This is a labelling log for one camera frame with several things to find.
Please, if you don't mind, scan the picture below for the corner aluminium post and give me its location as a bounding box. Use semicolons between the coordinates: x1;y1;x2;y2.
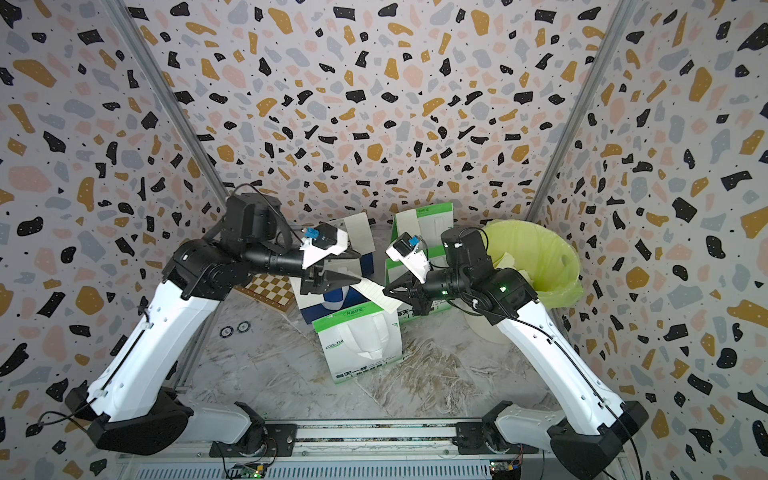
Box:
525;0;638;222
102;1;229;221

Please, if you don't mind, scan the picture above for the green white bag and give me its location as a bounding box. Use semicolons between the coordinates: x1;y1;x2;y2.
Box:
312;302;403;384
390;202;454;248
385;244;448;325

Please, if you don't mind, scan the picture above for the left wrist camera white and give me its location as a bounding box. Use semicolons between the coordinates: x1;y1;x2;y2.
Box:
300;222;349;270

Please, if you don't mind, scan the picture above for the right corner aluminium post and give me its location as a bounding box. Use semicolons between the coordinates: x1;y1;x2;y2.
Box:
525;0;638;222

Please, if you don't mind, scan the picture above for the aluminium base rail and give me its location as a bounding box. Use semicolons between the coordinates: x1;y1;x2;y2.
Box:
113;418;631;480

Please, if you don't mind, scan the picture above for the yellow-green bin liner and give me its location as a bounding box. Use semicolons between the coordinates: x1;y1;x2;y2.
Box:
483;220;584;309

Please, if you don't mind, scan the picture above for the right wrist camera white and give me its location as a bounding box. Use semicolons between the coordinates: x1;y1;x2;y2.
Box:
386;233;431;284

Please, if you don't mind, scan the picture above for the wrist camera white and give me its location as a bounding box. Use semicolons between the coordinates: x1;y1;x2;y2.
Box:
300;222;349;270
386;233;431;284

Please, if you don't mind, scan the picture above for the front blue white bag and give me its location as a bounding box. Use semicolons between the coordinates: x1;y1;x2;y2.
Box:
291;278;368;324

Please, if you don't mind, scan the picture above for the white trash bin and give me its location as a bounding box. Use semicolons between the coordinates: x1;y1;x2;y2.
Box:
464;311;512;345

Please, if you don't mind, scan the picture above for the wooden chessboard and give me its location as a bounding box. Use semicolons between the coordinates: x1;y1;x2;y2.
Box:
236;274;296;313

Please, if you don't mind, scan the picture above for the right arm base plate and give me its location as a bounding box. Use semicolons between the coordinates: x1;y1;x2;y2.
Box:
452;421;540;455

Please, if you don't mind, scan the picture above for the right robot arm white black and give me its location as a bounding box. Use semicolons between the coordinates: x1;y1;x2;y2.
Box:
384;227;649;479

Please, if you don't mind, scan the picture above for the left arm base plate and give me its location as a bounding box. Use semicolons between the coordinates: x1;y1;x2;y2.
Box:
209;423;298;461

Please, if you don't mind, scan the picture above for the left corner aluminium post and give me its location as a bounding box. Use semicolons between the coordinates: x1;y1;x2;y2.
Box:
102;1;229;221

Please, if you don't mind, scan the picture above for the back blue white bag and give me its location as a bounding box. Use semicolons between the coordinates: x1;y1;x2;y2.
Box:
331;213;375;279

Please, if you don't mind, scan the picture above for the blue white bag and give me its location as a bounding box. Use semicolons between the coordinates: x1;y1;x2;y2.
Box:
291;278;368;324
331;213;375;279

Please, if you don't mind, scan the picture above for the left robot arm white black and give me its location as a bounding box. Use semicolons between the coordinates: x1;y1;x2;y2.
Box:
65;190;360;457

